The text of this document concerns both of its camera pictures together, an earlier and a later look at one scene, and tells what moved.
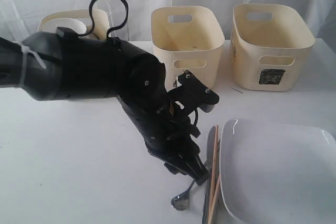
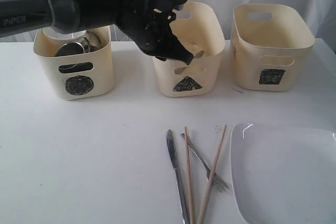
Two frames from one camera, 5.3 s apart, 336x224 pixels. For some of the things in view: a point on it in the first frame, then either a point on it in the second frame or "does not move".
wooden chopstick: (214, 176) → (191, 217)
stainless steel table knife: (208, 189) → (171, 150)
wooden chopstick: (210, 216) → (209, 188)
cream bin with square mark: (271, 46) does not move
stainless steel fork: (222, 205) → (218, 182)
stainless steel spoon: (181, 202) → (179, 70)
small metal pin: (237, 90) does not move
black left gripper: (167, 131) → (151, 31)
